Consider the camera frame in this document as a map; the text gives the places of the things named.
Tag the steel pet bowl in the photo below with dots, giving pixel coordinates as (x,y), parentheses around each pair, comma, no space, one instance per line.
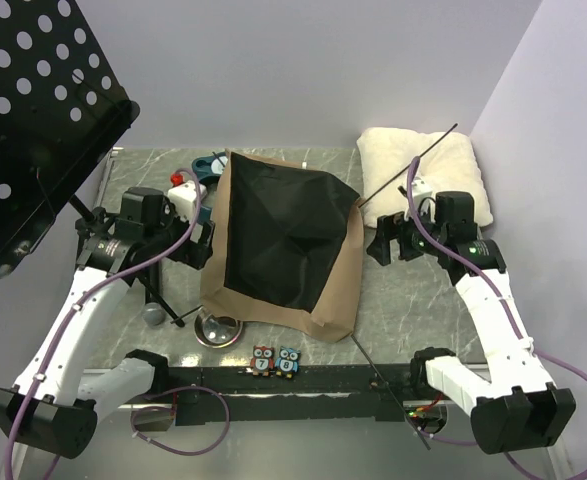
(216,332)

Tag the black perforated music stand tray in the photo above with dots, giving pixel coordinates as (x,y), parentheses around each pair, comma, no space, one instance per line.
(62,109)

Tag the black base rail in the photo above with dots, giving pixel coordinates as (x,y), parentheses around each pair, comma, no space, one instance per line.
(317,392)

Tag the tan and black pet tent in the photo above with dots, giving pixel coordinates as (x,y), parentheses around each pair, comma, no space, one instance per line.
(287,248)

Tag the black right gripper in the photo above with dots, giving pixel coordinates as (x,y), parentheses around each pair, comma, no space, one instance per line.
(391,227)

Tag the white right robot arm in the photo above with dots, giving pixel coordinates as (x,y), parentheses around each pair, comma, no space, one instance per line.
(518,407)

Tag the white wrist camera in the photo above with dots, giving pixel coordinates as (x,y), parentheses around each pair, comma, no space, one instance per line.
(184,199)
(419,189)

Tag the red owl tag seven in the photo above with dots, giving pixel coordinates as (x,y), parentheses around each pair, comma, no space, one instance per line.
(262,361)

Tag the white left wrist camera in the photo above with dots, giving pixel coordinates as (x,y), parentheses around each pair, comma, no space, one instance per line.
(184,199)

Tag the blue owl tag eight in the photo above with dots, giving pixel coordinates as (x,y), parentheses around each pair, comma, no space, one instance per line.
(287,362)

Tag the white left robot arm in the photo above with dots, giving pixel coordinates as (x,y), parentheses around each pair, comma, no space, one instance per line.
(50,407)

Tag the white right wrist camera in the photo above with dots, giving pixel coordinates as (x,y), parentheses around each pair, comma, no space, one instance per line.
(419,189)

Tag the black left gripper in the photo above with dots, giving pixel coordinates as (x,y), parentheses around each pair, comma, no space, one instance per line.
(196,253)

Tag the teal pet bowl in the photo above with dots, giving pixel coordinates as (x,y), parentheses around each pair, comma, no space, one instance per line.
(201,166)

